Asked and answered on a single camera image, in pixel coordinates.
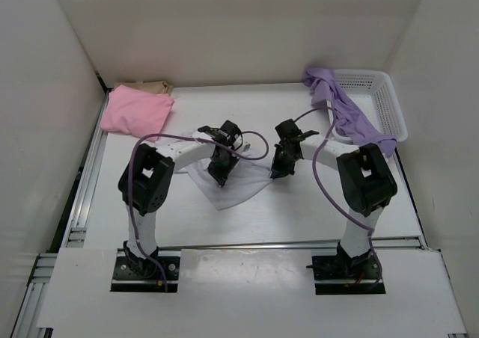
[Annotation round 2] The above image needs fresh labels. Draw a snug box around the white t shirt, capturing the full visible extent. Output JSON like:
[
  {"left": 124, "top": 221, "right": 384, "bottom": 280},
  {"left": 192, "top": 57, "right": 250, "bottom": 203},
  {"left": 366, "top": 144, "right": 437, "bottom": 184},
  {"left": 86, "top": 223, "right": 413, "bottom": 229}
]
[{"left": 176, "top": 130, "right": 272, "bottom": 210}]

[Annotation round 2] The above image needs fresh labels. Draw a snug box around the beige t shirt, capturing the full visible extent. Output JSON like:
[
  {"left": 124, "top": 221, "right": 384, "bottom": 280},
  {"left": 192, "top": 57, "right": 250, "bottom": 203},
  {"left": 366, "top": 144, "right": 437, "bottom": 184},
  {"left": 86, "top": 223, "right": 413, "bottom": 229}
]
[{"left": 113, "top": 81, "right": 174, "bottom": 95}]

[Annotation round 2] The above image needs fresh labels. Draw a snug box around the pink t shirt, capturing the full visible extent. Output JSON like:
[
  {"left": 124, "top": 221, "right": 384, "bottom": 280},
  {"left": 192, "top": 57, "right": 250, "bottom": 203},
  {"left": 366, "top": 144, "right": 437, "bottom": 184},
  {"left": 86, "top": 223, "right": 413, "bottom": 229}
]
[{"left": 100, "top": 85, "right": 174, "bottom": 138}]

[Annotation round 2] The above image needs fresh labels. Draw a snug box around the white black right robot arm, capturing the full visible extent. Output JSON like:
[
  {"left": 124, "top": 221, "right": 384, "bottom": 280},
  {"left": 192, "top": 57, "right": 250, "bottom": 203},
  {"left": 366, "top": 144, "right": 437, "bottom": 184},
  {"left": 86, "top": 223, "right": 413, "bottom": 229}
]
[{"left": 271, "top": 129, "right": 397, "bottom": 279}]

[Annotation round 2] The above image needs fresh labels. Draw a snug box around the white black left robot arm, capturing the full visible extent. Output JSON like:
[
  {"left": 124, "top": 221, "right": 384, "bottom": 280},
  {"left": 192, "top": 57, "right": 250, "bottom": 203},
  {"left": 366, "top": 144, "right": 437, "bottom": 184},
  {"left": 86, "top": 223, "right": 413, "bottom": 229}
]
[{"left": 118, "top": 138, "right": 242, "bottom": 283}]

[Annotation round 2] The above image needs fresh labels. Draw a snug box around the lavender t shirt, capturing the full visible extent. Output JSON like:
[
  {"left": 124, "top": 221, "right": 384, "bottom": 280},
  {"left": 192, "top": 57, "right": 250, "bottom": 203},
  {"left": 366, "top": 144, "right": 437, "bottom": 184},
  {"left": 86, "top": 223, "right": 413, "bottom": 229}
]
[{"left": 302, "top": 67, "right": 397, "bottom": 158}]

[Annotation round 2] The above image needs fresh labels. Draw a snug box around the white plastic laundry basket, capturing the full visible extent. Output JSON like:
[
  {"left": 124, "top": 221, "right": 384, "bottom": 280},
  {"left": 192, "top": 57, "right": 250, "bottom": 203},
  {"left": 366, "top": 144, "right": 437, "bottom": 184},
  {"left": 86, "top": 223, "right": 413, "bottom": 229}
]
[{"left": 334, "top": 69, "right": 408, "bottom": 142}]

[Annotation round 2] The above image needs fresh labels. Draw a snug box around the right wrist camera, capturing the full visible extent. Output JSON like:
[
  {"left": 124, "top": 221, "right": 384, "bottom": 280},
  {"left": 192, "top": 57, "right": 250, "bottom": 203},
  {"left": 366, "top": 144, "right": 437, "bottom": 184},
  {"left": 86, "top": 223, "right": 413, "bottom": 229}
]
[{"left": 275, "top": 119, "right": 319, "bottom": 144}]

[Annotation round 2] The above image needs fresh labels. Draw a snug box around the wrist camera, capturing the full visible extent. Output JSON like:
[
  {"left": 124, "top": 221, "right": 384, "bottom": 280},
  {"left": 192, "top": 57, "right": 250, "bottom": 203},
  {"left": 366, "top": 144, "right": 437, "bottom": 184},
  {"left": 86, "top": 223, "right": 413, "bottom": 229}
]
[
  {"left": 275, "top": 119, "right": 319, "bottom": 144},
  {"left": 198, "top": 120, "right": 251, "bottom": 153}
]

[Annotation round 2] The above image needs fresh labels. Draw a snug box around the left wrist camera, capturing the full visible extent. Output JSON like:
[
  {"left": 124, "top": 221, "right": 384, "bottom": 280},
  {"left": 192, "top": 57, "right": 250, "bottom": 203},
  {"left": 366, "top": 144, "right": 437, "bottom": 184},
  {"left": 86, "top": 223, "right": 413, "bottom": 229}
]
[{"left": 198, "top": 120, "right": 251, "bottom": 153}]

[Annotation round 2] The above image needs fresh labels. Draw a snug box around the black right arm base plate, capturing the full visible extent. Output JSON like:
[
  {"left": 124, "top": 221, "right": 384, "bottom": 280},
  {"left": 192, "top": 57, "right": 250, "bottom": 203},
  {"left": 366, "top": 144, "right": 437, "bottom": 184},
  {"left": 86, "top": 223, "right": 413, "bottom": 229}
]
[{"left": 306, "top": 255, "right": 386, "bottom": 295}]

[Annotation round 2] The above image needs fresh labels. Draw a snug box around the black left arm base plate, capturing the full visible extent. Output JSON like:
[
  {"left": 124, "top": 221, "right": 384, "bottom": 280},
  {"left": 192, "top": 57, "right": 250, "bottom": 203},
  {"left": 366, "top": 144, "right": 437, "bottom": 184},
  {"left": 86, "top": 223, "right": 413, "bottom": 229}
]
[{"left": 110, "top": 250, "right": 181, "bottom": 293}]

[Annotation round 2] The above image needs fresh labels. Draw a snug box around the aluminium frame rail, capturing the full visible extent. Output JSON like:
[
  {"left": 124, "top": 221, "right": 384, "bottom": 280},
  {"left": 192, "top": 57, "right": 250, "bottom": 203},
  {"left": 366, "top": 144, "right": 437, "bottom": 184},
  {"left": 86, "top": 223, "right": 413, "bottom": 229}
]
[{"left": 10, "top": 87, "right": 430, "bottom": 338}]

